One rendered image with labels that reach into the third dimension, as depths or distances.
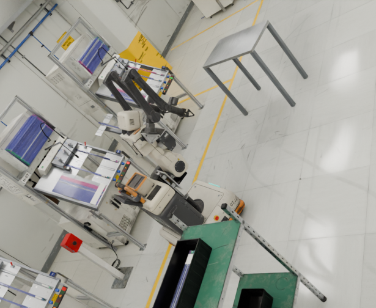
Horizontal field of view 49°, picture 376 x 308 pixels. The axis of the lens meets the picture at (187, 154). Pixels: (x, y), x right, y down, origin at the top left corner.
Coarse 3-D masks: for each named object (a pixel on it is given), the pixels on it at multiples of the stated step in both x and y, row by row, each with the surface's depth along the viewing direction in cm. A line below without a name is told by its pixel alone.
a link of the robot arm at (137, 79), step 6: (132, 72) 305; (132, 78) 312; (138, 78) 311; (138, 84) 314; (144, 84) 314; (144, 90) 316; (150, 90) 317; (150, 96) 319; (156, 96) 320; (156, 102) 322; (162, 102) 323; (162, 108) 324
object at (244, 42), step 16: (240, 32) 435; (256, 32) 408; (272, 32) 416; (224, 48) 436; (240, 48) 409; (288, 48) 428; (208, 64) 437; (240, 64) 477; (272, 80) 411; (288, 96) 422
